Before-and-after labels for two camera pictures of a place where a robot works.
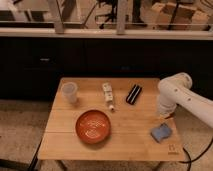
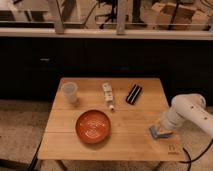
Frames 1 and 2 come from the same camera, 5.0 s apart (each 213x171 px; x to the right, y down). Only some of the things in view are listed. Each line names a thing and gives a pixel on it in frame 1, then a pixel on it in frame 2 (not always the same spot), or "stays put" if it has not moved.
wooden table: (109, 120) stays put
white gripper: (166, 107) → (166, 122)
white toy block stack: (108, 92) stays put
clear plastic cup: (69, 92) stays put
